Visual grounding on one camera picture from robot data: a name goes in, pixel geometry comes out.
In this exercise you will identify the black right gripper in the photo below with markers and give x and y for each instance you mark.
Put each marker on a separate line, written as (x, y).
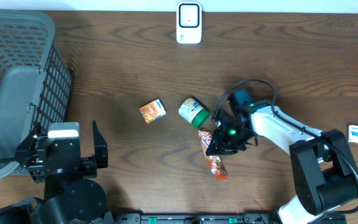
(222, 146)

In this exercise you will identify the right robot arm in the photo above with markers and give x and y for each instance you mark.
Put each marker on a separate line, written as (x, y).
(324, 171)

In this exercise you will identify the grey plastic mesh basket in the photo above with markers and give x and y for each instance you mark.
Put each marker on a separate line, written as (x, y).
(35, 84)

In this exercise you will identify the green-lidded white jar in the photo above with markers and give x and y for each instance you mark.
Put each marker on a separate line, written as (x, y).
(193, 112)

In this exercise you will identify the white barcode scanner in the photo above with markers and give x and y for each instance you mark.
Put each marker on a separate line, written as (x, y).
(189, 22)

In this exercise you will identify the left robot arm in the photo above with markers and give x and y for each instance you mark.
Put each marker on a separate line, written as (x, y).
(70, 194)

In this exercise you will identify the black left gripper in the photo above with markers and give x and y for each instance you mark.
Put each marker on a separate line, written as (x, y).
(89, 167)

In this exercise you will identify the orange Top chocolate bar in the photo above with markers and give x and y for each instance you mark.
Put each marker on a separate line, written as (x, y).
(215, 163)

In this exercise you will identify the orange snack packet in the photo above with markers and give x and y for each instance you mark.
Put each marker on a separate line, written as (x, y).
(152, 111)

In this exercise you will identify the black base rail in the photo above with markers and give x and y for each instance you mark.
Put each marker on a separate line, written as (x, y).
(136, 218)

